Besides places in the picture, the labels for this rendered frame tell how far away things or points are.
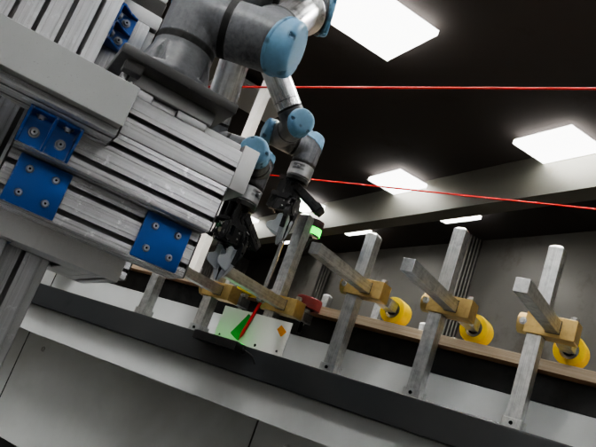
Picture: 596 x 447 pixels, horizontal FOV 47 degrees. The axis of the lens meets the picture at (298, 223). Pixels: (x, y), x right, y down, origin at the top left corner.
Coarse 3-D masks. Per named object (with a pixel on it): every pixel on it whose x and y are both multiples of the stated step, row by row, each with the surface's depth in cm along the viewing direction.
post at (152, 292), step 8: (152, 280) 229; (160, 280) 229; (152, 288) 228; (160, 288) 230; (144, 296) 228; (152, 296) 227; (144, 304) 226; (152, 304) 228; (144, 312) 225; (152, 312) 227
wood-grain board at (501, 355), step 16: (144, 272) 262; (336, 320) 208; (368, 320) 199; (400, 336) 195; (416, 336) 189; (448, 336) 184; (464, 352) 183; (480, 352) 178; (496, 352) 176; (512, 352) 174; (544, 368) 168; (560, 368) 166; (576, 368) 164; (592, 384) 163
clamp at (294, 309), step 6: (288, 300) 196; (294, 300) 195; (264, 306) 199; (270, 306) 198; (288, 306) 195; (294, 306) 194; (300, 306) 195; (276, 312) 198; (282, 312) 195; (288, 312) 194; (294, 312) 194; (300, 312) 196; (294, 318) 197; (300, 318) 196
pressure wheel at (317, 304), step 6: (300, 294) 206; (306, 300) 204; (312, 300) 204; (318, 300) 205; (306, 306) 203; (312, 306) 204; (318, 306) 205; (312, 312) 209; (318, 312) 206; (300, 324) 205; (300, 330) 205
